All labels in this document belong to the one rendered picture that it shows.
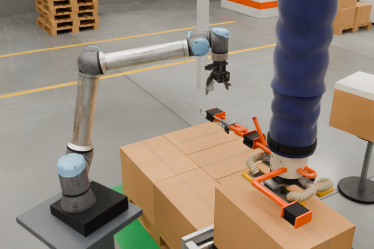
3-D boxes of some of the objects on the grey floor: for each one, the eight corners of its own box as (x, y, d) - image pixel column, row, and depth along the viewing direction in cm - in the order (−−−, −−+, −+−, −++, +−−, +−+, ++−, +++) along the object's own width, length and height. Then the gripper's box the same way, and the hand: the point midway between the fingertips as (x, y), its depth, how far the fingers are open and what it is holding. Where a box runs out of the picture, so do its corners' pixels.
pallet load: (370, 29, 910) (378, -15, 872) (337, 35, 863) (344, -11, 825) (327, 18, 1004) (333, -22, 966) (295, 23, 957) (300, -19, 919)
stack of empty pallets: (102, 29, 909) (97, -35, 854) (50, 36, 858) (40, -31, 803) (83, 17, 1009) (77, -41, 954) (35, 23, 958) (26, -38, 903)
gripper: (210, 65, 221) (208, 100, 230) (240, 59, 231) (237, 93, 239) (200, 60, 228) (200, 94, 236) (230, 55, 237) (229, 88, 246)
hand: (216, 92), depth 240 cm, fingers open, 14 cm apart
